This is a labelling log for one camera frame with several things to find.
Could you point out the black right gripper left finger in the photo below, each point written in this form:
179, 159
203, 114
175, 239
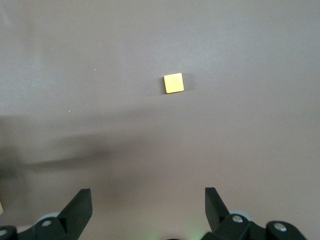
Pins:
75, 215

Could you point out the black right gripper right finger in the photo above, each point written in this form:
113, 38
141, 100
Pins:
216, 215

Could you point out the yellow wooden cube block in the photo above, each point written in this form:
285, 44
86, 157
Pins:
174, 83

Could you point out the brown table mat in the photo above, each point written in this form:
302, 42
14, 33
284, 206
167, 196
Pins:
225, 137

